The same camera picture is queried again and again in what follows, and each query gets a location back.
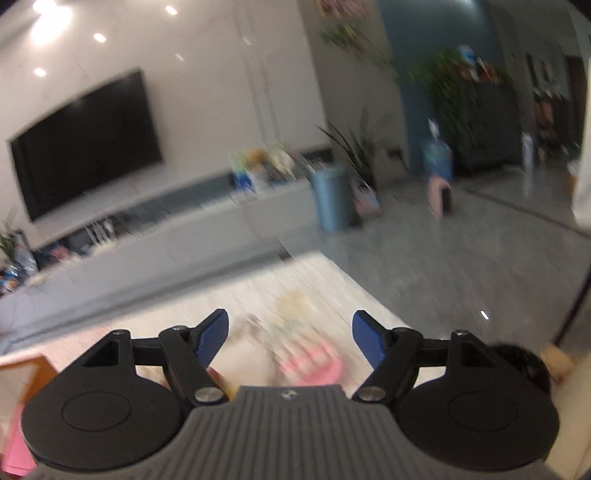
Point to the blue-grey trash can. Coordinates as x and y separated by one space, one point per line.
330 203

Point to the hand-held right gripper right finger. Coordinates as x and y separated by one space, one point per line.
367 334

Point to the brown teddy bear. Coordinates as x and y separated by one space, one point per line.
256 161

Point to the green plant in glass vase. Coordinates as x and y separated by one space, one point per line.
11 249

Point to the white marble television cabinet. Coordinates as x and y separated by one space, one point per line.
161 240

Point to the blue water jug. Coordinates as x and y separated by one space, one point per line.
437 157

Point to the tall leafy green plant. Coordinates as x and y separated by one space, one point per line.
450 92

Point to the pink soft thing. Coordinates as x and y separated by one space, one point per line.
314 367

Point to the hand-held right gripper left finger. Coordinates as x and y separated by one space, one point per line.
210 334

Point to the hanging vine plant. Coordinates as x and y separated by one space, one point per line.
346 39

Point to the black wall television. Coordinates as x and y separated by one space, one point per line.
87 143

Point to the framed wall picture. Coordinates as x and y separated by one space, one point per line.
339 7

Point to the dark grey cabinet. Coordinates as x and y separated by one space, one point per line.
494 129

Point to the white router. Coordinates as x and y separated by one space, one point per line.
102 233

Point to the orange storage box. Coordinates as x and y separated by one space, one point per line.
18 387

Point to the long-leaf potted plant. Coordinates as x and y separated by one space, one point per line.
358 147

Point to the red lidded clear container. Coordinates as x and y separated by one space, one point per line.
14 457

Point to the pastel woven bag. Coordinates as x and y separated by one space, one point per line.
367 205

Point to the pink space heater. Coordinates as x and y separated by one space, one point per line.
441 198

